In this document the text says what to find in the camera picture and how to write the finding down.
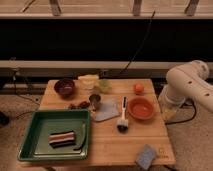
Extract black white dish brush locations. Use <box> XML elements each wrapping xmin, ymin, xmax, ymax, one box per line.
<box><xmin>117</xmin><ymin>97</ymin><xmax>129</xmax><ymax>133</ymax></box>

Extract orange apple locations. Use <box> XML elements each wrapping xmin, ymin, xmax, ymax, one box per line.
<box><xmin>133</xmin><ymin>83</ymin><xmax>144</xmax><ymax>94</ymax></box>

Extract brown food pieces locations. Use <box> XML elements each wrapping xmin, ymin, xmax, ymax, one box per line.
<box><xmin>68</xmin><ymin>101</ymin><xmax>90</xmax><ymax>110</ymax></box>

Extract blue sponge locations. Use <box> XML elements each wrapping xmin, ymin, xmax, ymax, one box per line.
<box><xmin>136</xmin><ymin>144</ymin><xmax>157</xmax><ymax>170</ymax></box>

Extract orange bowl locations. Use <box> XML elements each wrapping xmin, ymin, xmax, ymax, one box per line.
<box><xmin>127</xmin><ymin>97</ymin><xmax>154</xmax><ymax>120</ymax></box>

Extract small metal cup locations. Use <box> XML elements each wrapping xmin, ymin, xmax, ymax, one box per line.
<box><xmin>89</xmin><ymin>94</ymin><xmax>101</xmax><ymax>111</ymax></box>

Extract purple bowl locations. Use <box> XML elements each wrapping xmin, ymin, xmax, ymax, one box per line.
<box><xmin>54</xmin><ymin>78</ymin><xmax>75</xmax><ymax>98</ymax></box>

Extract yellow white container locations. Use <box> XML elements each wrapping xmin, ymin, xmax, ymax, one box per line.
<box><xmin>78</xmin><ymin>74</ymin><xmax>99</xmax><ymax>90</ymax></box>

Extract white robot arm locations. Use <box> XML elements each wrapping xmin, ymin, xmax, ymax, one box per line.
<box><xmin>158</xmin><ymin>60</ymin><xmax>213</xmax><ymax>112</ymax></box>

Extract black cable on wall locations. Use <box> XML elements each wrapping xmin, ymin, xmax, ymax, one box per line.
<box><xmin>120</xmin><ymin>9</ymin><xmax>157</xmax><ymax>74</ymax></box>

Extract black floor cable right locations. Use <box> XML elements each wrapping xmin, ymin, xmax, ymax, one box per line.
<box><xmin>165</xmin><ymin>99</ymin><xmax>198</xmax><ymax>126</ymax></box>

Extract green plastic tray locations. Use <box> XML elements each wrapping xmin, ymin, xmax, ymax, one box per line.
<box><xmin>18</xmin><ymin>110</ymin><xmax>90</xmax><ymax>162</ymax></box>

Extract striped block in tray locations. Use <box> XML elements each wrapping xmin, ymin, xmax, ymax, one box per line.
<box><xmin>49</xmin><ymin>131</ymin><xmax>76</xmax><ymax>148</ymax></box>

